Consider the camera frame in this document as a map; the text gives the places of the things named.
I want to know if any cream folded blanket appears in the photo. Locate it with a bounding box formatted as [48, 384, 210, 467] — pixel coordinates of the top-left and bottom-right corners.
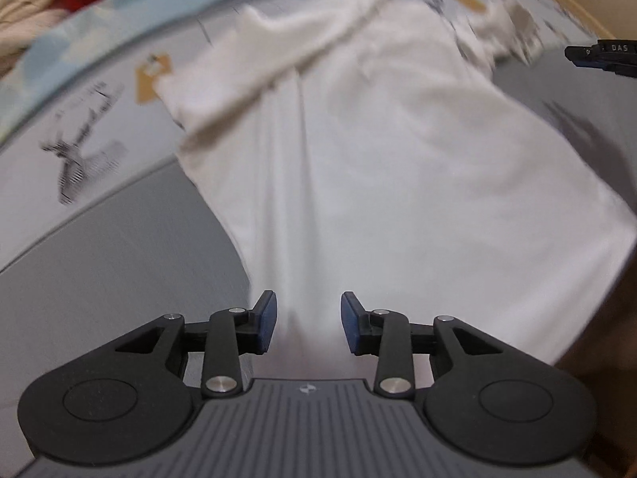
[1, 0, 69, 78]

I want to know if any white t-shirt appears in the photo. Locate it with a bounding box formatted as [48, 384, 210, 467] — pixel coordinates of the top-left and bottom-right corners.
[154, 0, 636, 379]

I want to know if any grey deer print bed sheet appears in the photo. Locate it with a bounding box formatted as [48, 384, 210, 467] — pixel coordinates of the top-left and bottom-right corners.
[0, 0, 637, 478]

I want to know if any light blue patterned quilt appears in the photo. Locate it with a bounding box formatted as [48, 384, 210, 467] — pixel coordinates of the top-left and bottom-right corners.
[1, 0, 229, 147]

